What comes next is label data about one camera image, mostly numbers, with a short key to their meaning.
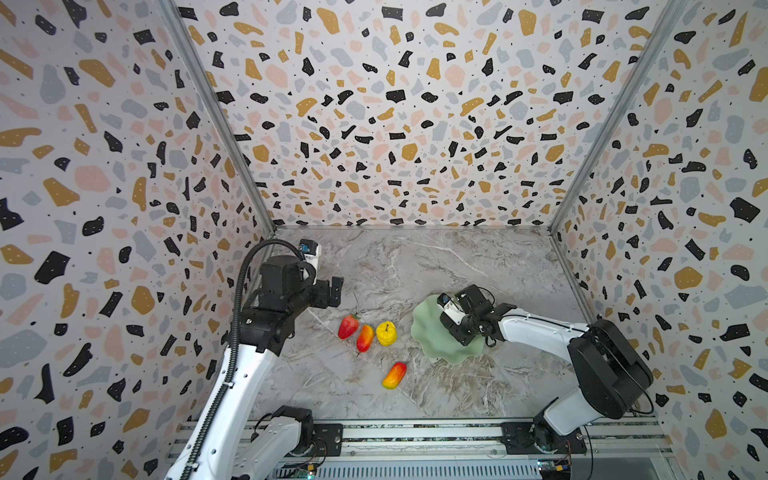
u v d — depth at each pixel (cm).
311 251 61
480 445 74
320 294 63
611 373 45
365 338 89
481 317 70
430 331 94
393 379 82
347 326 90
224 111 88
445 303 83
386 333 87
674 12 71
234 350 43
